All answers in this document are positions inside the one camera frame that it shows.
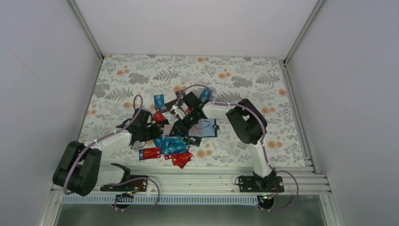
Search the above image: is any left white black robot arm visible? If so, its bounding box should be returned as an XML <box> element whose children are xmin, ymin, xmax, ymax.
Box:
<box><xmin>52</xmin><ymin>109</ymin><xmax>169</xmax><ymax>196</ymax></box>

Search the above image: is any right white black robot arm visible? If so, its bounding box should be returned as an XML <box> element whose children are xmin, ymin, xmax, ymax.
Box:
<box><xmin>170</xmin><ymin>98</ymin><xmax>276</xmax><ymax>192</ymax></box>

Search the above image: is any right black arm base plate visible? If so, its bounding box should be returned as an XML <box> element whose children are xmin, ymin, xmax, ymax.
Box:
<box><xmin>234</xmin><ymin>176</ymin><xmax>285</xmax><ymax>193</ymax></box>

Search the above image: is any small black LOGO card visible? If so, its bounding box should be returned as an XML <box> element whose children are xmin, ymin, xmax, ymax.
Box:
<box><xmin>183</xmin><ymin>136</ymin><xmax>202</xmax><ymax>147</ymax></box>

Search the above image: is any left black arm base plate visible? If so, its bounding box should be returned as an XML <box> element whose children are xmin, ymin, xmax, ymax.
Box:
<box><xmin>100</xmin><ymin>175</ymin><xmax>148</xmax><ymax>193</ymax></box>

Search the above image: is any blue card upper left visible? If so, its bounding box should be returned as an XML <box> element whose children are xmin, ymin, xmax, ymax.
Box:
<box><xmin>153</xmin><ymin>94</ymin><xmax>166</xmax><ymax>110</ymax></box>

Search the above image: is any black card top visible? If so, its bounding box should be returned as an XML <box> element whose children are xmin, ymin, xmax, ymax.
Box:
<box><xmin>175</xmin><ymin>90</ymin><xmax>183</xmax><ymax>97</ymax></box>

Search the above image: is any light blue card far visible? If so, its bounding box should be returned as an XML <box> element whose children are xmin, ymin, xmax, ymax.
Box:
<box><xmin>199</xmin><ymin>88</ymin><xmax>213</xmax><ymax>102</ymax></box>

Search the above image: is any red VIP card front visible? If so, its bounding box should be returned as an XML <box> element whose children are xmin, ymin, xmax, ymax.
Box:
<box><xmin>171</xmin><ymin>152</ymin><xmax>192</xmax><ymax>169</ymax></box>

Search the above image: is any right aluminium frame post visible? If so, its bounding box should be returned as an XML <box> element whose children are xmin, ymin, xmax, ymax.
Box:
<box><xmin>283</xmin><ymin>0</ymin><xmax>326</xmax><ymax>66</ymax></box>

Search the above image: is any perforated grey cable duct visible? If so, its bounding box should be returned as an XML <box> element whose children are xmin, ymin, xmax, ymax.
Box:
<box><xmin>61</xmin><ymin>194</ymin><xmax>258</xmax><ymax>206</ymax></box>

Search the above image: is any red card left pile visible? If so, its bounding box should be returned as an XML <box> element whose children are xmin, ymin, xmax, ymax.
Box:
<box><xmin>143</xmin><ymin>147</ymin><xmax>161</xmax><ymax>160</ymax></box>

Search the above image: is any blue card left pile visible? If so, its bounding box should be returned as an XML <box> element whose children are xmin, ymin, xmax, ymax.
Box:
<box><xmin>161</xmin><ymin>136</ymin><xmax>187</xmax><ymax>155</ymax></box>

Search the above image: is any red vip card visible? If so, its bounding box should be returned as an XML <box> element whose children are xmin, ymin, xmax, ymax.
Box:
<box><xmin>171</xmin><ymin>152</ymin><xmax>192</xmax><ymax>169</ymax></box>
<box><xmin>153</xmin><ymin>111</ymin><xmax>167</xmax><ymax>122</ymax></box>

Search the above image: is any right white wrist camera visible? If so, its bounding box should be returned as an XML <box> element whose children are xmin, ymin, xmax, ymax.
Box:
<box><xmin>169</xmin><ymin>105</ymin><xmax>185</xmax><ymax>119</ymax></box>

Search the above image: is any aluminium corner frame post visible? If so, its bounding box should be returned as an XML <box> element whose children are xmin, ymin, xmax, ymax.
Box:
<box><xmin>67</xmin><ymin>0</ymin><xmax>104</xmax><ymax>62</ymax></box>

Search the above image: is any dark blue card holder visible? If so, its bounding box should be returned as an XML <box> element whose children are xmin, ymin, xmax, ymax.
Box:
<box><xmin>188</xmin><ymin>119</ymin><xmax>219</xmax><ymax>137</ymax></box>

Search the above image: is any floral patterned table mat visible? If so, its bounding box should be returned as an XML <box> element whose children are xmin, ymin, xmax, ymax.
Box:
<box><xmin>79</xmin><ymin>55</ymin><xmax>305</xmax><ymax>167</ymax></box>

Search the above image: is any blue card front bottom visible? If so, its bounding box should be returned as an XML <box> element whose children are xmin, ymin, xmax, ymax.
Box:
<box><xmin>139</xmin><ymin>149</ymin><xmax>145</xmax><ymax>161</ymax></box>

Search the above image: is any aluminium mounting rail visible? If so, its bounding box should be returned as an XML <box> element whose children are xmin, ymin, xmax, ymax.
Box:
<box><xmin>51</xmin><ymin>157</ymin><xmax>331</xmax><ymax>195</ymax></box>

